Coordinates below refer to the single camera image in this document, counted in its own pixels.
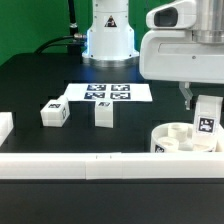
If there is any white fence bar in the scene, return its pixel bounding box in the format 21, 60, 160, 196
0, 112, 14, 147
0, 153, 224, 180

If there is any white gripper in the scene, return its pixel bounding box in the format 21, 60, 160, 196
139, 30, 224, 110

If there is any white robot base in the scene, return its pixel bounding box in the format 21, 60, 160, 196
82, 0, 139, 67

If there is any white marker sheet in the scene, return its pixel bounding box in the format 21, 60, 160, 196
64, 83, 153, 102

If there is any white front fence bar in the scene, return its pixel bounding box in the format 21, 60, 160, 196
0, 153, 224, 180

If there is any white round stool seat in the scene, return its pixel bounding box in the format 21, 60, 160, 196
150, 123, 224, 153

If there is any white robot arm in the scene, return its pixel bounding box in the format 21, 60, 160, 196
139, 0, 224, 108

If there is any black cable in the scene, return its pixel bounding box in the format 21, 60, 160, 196
34, 0, 88, 55

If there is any white left fence bar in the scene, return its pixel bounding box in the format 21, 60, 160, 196
0, 112, 14, 147

